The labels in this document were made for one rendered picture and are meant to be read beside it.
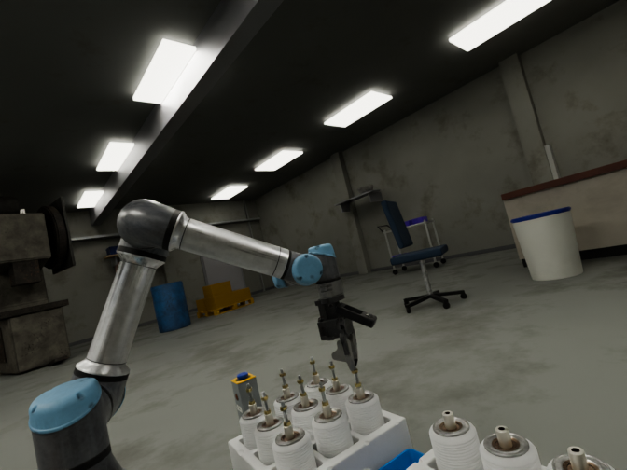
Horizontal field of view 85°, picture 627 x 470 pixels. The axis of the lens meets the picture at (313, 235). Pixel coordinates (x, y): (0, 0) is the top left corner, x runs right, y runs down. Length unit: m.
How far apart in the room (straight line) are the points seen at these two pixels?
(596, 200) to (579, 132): 2.77
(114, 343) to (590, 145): 6.88
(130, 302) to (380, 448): 0.73
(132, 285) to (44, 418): 0.30
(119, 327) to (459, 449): 0.78
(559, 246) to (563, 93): 4.02
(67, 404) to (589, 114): 7.07
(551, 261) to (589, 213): 0.99
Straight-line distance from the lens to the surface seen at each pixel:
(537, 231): 3.64
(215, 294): 7.74
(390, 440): 1.08
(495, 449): 0.80
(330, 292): 0.99
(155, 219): 0.81
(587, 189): 4.51
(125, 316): 0.95
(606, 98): 7.15
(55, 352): 7.23
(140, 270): 0.94
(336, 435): 1.01
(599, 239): 4.53
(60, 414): 0.85
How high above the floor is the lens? 0.66
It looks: 4 degrees up
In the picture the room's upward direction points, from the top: 13 degrees counter-clockwise
